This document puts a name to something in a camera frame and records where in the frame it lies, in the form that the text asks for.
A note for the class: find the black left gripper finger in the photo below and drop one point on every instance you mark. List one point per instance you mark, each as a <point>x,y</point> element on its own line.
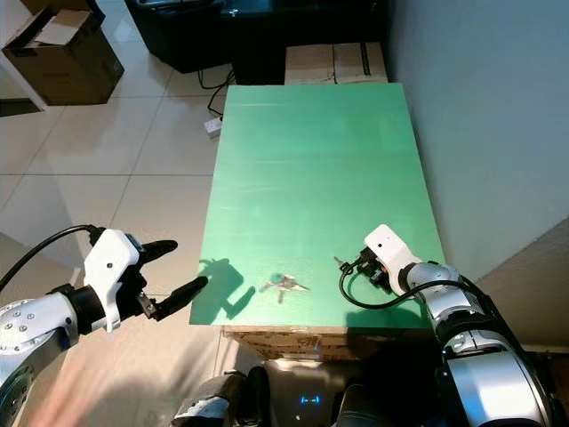
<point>162,247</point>
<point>183,293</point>

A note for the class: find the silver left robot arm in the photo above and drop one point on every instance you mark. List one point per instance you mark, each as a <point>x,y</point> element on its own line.
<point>40,327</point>

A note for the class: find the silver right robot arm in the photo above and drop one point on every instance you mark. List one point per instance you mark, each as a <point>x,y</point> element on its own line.
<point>489,356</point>

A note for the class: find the silver bunch of keys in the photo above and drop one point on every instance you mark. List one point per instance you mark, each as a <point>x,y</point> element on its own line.
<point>284,284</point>

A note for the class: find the cardboard box under green board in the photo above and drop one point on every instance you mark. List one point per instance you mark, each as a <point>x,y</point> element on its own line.
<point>302,342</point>

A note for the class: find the green table board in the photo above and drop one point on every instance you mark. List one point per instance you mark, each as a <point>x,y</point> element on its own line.
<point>320,178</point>

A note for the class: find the white power strip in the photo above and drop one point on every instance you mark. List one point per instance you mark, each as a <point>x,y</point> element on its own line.
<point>213,125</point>

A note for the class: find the black robot torso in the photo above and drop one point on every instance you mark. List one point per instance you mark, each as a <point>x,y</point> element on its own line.
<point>329,396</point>

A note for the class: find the open brown cardboard box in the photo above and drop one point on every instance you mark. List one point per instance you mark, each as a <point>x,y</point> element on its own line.
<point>67,71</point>

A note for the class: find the closed taped cardboard box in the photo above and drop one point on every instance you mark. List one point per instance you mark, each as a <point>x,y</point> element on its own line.
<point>333,64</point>

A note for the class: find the black low cabinet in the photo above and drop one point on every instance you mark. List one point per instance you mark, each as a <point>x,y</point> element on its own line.
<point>187,36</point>

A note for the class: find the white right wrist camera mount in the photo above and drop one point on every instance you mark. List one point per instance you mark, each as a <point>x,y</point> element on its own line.
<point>391,245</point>

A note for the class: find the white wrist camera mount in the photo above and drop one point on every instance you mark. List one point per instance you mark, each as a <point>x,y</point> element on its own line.
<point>391,245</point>
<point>111,267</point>

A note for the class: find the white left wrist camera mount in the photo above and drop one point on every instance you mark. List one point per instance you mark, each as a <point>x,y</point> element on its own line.
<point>111,267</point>

